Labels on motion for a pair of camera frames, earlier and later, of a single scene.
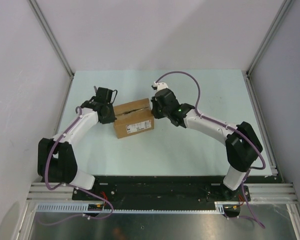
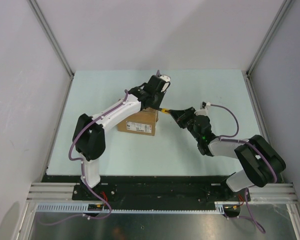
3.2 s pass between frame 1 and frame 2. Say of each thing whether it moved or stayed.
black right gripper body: moved
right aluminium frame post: stayed
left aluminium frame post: stayed
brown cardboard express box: moved
